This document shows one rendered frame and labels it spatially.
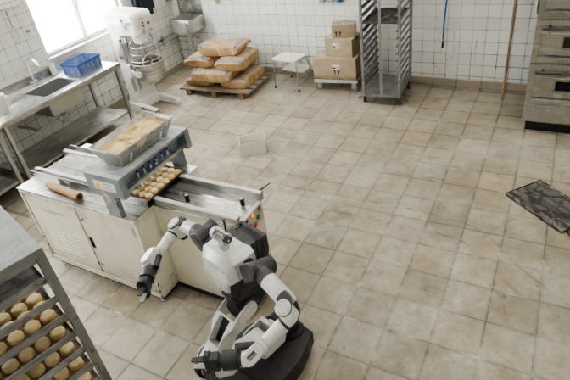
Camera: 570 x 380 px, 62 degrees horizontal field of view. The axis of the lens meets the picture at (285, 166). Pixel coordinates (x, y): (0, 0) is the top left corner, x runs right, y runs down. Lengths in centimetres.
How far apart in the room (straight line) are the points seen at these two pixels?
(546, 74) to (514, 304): 255
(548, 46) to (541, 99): 54
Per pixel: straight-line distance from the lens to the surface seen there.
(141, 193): 348
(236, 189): 331
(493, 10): 633
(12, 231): 184
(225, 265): 244
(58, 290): 179
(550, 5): 520
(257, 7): 737
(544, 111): 562
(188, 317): 377
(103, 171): 336
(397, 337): 344
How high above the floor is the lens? 273
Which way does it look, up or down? 32 degrees down
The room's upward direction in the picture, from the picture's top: 9 degrees counter-clockwise
